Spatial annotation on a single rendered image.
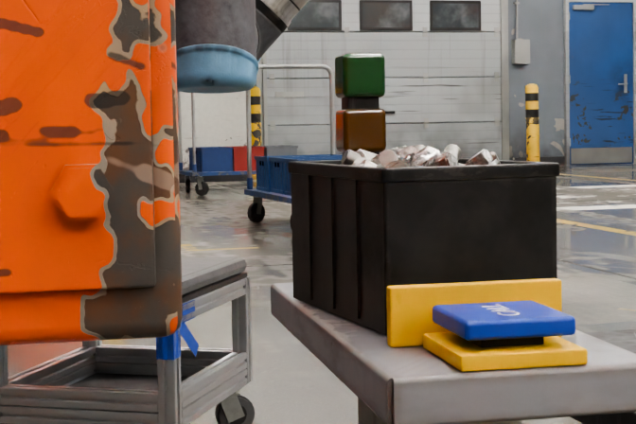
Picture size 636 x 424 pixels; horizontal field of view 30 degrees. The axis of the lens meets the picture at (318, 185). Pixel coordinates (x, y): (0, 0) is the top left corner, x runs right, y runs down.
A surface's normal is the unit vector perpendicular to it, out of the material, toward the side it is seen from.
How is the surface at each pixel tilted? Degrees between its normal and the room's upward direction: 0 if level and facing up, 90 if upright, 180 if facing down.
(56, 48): 90
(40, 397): 90
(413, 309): 90
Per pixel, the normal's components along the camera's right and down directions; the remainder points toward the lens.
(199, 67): -0.14, 0.12
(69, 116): 0.20, 0.05
